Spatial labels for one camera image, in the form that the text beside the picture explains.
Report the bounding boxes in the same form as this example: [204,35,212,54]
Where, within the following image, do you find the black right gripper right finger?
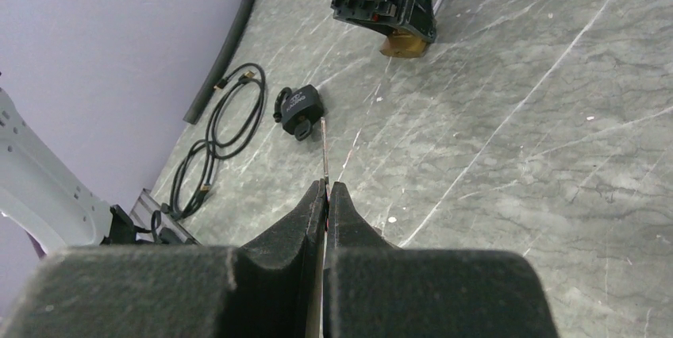
[323,182,558,337]

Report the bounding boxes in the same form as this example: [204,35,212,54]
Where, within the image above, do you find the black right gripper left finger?
[1,180,327,337]

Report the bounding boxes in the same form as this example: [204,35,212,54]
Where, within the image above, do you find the brass padlock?
[379,0,444,59]

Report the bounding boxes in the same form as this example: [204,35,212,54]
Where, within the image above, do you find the black padlock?
[273,85,325,136]

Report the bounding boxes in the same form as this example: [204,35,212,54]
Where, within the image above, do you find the silver key bunch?
[320,116,330,201]

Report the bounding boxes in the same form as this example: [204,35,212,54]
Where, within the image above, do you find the black head key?
[294,119,313,141]

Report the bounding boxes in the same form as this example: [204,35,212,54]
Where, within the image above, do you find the black loose cable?
[149,63,267,244]

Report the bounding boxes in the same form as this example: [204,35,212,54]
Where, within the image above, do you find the black corrugated hose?
[183,0,261,126]

